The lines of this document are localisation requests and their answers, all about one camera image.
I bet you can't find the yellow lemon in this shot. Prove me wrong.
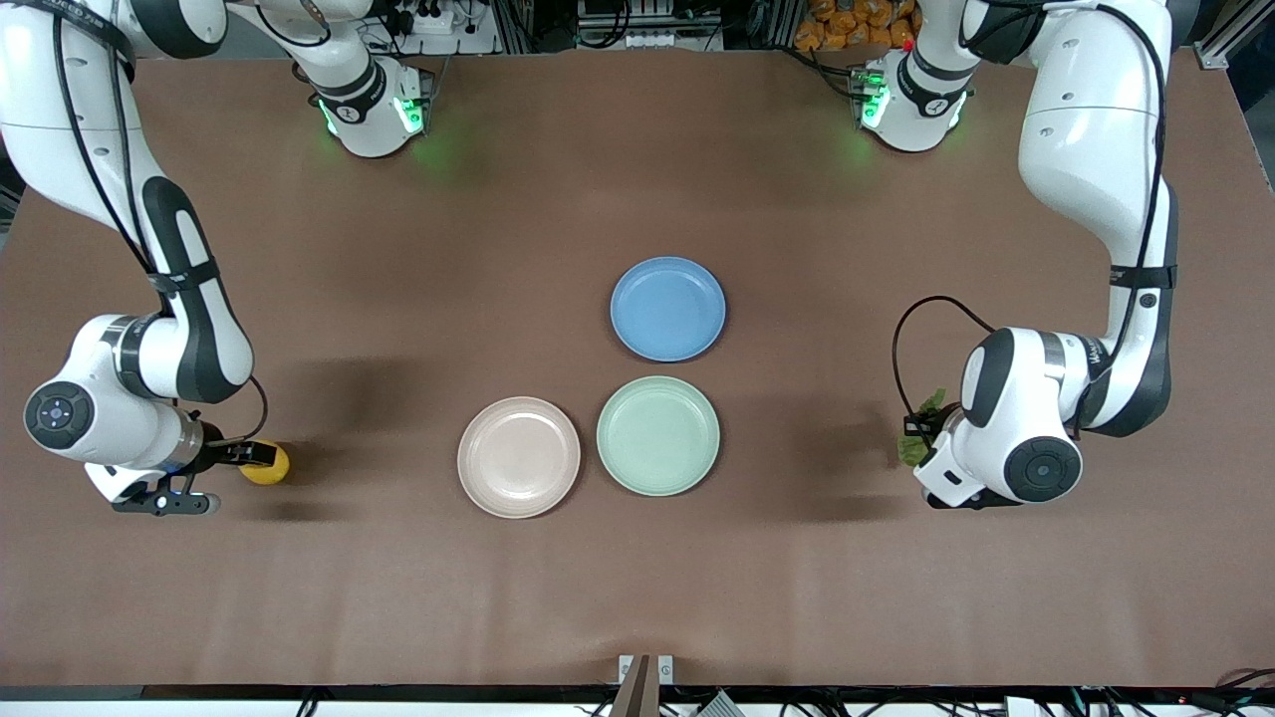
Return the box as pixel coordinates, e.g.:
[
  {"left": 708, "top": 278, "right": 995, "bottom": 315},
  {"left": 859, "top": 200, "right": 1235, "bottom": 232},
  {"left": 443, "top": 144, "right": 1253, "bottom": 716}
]
[{"left": 239, "top": 441, "right": 292, "bottom": 487}]

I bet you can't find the green lettuce leaf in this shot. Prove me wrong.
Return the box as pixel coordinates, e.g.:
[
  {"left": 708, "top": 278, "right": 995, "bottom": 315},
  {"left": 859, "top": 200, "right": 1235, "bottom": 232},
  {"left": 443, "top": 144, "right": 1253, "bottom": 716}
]
[{"left": 897, "top": 388, "right": 948, "bottom": 470}]

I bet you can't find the light green plate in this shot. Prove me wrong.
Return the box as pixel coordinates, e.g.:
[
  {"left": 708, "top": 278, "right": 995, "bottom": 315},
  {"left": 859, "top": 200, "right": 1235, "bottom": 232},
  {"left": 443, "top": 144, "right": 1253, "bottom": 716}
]
[{"left": 596, "top": 375, "right": 722, "bottom": 498}]

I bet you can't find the beige plate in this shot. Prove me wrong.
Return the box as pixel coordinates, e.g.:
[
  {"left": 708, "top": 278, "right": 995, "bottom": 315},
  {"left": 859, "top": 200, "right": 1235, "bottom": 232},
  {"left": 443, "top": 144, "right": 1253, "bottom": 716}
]
[{"left": 456, "top": 396, "right": 583, "bottom": 520}]

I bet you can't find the blue plate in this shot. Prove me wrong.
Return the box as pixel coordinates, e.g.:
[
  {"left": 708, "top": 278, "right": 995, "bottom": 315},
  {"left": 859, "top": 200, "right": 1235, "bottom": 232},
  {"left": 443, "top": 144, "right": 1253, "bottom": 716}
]
[{"left": 610, "top": 256, "right": 728, "bottom": 363}]

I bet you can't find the bag of orange fruit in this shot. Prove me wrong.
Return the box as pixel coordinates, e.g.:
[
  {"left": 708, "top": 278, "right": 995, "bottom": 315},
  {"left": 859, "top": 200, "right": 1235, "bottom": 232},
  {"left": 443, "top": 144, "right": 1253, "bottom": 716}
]
[{"left": 794, "top": 0, "right": 922, "bottom": 53}]

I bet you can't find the white power strip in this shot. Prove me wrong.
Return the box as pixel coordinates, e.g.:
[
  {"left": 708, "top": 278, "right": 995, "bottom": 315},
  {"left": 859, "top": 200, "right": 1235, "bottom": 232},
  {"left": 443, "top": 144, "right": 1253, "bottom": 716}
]
[{"left": 383, "top": 0, "right": 499, "bottom": 56}]

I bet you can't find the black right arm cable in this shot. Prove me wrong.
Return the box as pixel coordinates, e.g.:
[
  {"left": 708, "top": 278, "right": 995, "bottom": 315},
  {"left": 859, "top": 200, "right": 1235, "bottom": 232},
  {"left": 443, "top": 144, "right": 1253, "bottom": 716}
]
[{"left": 55, "top": 8, "right": 270, "bottom": 445}]

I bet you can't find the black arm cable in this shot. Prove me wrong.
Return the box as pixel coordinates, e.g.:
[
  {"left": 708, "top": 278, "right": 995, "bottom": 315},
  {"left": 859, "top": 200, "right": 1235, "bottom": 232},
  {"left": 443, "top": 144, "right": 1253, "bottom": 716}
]
[
  {"left": 55, "top": 8, "right": 270, "bottom": 445},
  {"left": 892, "top": 0, "right": 1168, "bottom": 431}
]

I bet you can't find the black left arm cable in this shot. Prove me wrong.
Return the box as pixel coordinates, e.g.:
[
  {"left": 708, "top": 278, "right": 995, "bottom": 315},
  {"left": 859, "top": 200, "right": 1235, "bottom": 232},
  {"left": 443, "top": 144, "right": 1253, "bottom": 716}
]
[{"left": 892, "top": 0, "right": 1168, "bottom": 431}]

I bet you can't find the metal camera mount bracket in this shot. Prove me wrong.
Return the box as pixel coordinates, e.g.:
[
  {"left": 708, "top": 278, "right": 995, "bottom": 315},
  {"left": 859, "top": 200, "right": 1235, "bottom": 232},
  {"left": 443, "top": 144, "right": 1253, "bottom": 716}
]
[{"left": 610, "top": 654, "right": 676, "bottom": 717}]

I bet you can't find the aluminium frame profile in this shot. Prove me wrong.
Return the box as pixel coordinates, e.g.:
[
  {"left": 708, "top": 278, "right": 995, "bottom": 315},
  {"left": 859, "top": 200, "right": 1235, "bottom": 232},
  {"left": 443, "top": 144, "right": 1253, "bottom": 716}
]
[{"left": 1195, "top": 12, "right": 1264, "bottom": 71}]

